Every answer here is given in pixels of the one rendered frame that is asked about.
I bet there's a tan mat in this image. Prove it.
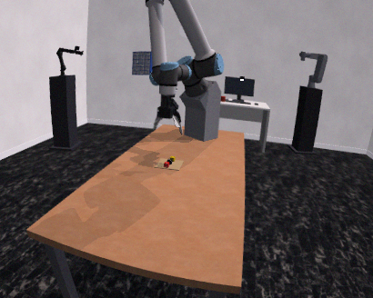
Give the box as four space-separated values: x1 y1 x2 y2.
155 158 184 171

